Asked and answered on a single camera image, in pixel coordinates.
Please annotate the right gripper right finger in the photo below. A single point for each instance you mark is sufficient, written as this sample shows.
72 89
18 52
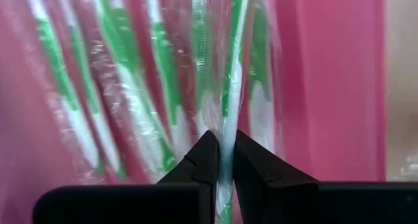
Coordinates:
310 204

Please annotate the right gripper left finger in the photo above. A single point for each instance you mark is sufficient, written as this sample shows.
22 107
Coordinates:
130 204

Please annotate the green toothbrush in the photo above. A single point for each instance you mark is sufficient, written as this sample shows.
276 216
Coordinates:
83 73
233 96
261 119
200 38
52 54
137 100
166 70

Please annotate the purple toothbrush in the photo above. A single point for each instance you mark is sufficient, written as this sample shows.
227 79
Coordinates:
409 166

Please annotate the pink plastic bin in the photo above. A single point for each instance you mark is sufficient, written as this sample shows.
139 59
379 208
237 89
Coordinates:
326 87

